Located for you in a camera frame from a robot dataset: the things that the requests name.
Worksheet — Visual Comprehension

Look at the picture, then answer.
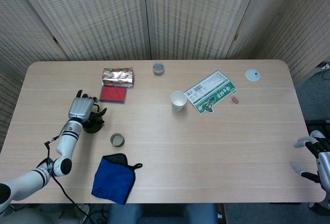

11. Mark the green white flat package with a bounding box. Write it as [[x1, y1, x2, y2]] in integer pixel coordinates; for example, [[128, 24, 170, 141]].
[[184, 70, 238, 115]]

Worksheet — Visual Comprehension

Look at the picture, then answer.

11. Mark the black teapot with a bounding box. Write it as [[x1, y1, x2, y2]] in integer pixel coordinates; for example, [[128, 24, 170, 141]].
[[82, 102, 106, 134]]

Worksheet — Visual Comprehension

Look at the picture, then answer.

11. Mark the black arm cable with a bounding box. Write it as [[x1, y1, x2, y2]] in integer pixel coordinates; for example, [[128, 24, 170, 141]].
[[43, 128, 93, 224]]

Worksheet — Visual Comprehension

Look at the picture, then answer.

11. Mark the blue cloth with black trim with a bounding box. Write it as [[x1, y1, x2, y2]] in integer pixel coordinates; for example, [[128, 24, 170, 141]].
[[91, 153, 143, 205]]

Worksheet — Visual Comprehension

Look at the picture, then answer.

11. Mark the blue base under table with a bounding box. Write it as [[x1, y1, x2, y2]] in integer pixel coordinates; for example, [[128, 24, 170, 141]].
[[107, 203, 219, 224]]

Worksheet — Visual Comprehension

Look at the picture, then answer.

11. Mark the white paper cup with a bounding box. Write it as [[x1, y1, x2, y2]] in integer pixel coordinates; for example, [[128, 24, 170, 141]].
[[170, 91, 188, 112]]

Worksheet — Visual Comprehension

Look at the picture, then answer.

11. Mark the silver red foil packet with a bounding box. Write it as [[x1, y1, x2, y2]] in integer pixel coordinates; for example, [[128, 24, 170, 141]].
[[102, 67, 135, 89]]

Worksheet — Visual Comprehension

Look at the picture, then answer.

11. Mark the grey sneaker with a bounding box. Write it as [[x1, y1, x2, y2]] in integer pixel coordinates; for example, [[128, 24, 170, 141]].
[[310, 130, 326, 140]]

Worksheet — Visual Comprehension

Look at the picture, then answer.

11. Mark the white power strip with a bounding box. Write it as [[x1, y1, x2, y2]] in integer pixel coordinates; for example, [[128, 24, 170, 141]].
[[316, 61, 330, 72]]

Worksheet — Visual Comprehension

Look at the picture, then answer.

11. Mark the grey bundle on floor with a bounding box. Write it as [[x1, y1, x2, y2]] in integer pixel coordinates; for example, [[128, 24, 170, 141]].
[[7, 203, 91, 224]]

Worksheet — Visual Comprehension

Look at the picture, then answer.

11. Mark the red ink pad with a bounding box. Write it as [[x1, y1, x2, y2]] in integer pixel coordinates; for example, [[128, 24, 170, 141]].
[[98, 84, 128, 105]]

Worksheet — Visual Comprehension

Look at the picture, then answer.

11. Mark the black table foot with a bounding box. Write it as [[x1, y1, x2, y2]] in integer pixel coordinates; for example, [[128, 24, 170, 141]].
[[305, 119, 330, 132]]

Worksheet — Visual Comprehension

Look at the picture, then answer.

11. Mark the small clear round jar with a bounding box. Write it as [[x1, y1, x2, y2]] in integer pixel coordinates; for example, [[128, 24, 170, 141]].
[[152, 62, 166, 76]]

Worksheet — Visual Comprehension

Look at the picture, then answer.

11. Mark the dark ceramic tea cup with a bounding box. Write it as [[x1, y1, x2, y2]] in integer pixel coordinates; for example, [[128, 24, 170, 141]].
[[110, 133, 125, 148]]

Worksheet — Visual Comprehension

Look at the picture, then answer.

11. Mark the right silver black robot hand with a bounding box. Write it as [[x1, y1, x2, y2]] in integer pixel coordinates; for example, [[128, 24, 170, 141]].
[[290, 135, 330, 191]]

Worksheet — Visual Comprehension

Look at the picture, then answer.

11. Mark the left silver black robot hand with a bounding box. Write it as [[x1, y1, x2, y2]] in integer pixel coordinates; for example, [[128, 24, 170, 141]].
[[67, 89, 108, 124]]

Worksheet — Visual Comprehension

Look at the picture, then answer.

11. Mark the woven folding screen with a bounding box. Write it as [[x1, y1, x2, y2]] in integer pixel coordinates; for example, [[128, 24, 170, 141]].
[[0, 0, 330, 155]]

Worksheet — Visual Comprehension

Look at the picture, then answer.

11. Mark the white round grommet cover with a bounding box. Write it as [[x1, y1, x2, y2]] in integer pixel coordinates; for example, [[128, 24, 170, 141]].
[[245, 68, 262, 82]]

